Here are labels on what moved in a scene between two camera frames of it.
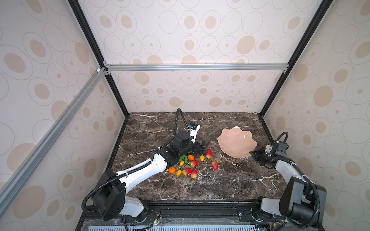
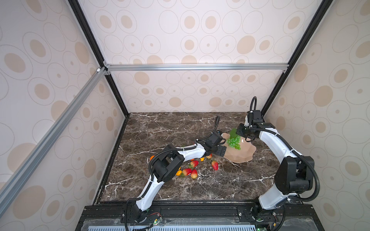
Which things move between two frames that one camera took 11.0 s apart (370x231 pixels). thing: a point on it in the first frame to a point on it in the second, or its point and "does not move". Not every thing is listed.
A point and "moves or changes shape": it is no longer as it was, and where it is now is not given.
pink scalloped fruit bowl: x=236 y=143 moves or changes shape
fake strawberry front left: x=186 y=171 does not move
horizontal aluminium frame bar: x=194 y=67 does not move
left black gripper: x=202 y=148 to x=219 y=148
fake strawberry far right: x=215 y=165 does not move
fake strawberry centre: x=194 y=163 does not move
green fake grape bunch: x=184 y=158 moves or changes shape
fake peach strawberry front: x=194 y=174 does not move
